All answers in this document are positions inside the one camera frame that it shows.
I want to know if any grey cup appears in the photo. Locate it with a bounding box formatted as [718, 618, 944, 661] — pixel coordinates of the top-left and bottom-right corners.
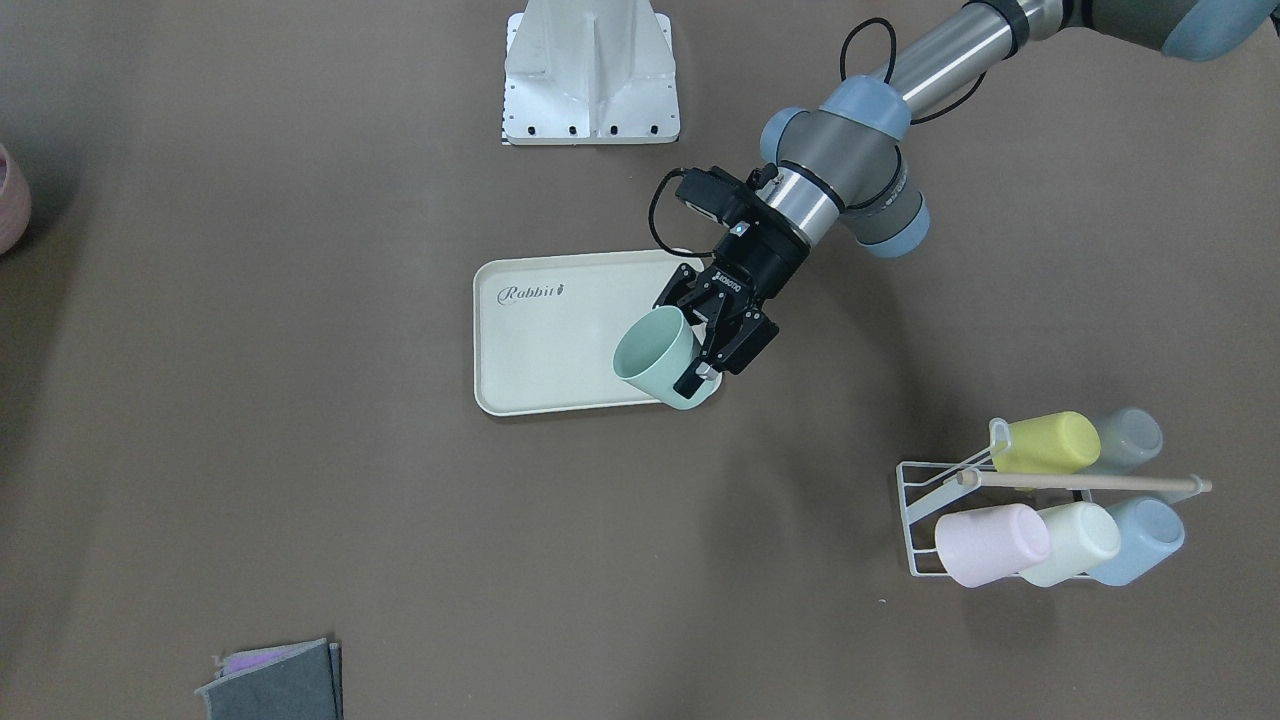
[1087, 406, 1164, 475]

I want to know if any light blue cup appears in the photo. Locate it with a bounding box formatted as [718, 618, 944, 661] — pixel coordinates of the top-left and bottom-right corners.
[1085, 496, 1187, 587]

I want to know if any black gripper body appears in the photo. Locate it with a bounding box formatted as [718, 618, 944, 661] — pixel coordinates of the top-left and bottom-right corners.
[713, 202, 812, 301]

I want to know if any yellow cup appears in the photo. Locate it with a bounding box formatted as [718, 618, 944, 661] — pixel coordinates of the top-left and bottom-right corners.
[992, 411, 1101, 475]

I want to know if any grey folded cloth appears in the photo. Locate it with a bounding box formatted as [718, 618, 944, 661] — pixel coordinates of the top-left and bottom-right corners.
[195, 638, 344, 719]

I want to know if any pink bowl with ice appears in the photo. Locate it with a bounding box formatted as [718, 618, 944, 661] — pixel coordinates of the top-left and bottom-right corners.
[0, 145, 32, 255]

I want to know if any green cup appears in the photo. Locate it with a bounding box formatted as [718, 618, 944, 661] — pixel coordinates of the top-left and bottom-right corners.
[612, 305, 721, 410]

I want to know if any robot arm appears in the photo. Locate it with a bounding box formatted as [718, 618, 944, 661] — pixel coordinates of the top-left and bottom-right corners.
[653, 1, 1277, 409]

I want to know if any pink cup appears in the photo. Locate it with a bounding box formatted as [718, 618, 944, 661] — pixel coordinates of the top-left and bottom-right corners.
[934, 503, 1052, 588]

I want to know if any cream white cup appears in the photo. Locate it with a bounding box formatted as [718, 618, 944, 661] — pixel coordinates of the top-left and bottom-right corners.
[1018, 501, 1121, 588]

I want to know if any cream rabbit tray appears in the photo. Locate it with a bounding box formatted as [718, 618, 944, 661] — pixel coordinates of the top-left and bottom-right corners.
[474, 250, 681, 416]

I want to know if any white wire cup rack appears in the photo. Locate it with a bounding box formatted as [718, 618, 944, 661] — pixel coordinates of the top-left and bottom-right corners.
[895, 418, 1213, 583]

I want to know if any white camera stand base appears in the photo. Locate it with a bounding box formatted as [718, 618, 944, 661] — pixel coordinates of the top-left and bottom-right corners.
[500, 1, 681, 146]

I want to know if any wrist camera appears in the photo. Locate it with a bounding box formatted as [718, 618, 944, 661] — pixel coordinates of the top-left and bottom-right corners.
[676, 167, 762, 228]

